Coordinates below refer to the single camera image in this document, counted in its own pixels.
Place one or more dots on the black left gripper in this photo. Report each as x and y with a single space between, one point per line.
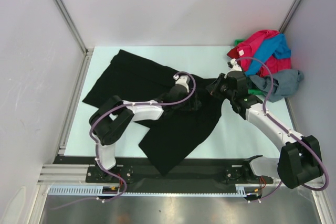
192 105

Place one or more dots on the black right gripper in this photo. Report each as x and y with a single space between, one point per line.
213 88

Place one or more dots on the black t shirt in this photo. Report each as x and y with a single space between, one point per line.
176 134

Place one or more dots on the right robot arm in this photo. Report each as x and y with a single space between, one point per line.
300 157

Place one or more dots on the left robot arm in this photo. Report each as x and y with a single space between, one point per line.
110 122

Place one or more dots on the green plastic bin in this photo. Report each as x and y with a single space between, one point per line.
251 91

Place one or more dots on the pink t shirt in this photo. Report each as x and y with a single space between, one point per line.
244 50

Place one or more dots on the grey t shirt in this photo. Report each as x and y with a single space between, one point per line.
285 84

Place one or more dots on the blue t shirt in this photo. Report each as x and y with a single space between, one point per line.
273 55

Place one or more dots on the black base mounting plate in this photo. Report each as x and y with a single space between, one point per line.
191 176

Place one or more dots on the white slotted cable duct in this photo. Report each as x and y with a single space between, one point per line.
70 190

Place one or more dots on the right aluminium corner post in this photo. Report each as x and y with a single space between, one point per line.
296 2

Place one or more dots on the aluminium corner post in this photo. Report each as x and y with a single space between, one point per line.
71 25
296 2

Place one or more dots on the aluminium frame rail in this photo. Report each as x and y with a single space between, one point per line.
86 175

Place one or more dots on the left aluminium corner post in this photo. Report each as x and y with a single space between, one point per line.
71 25

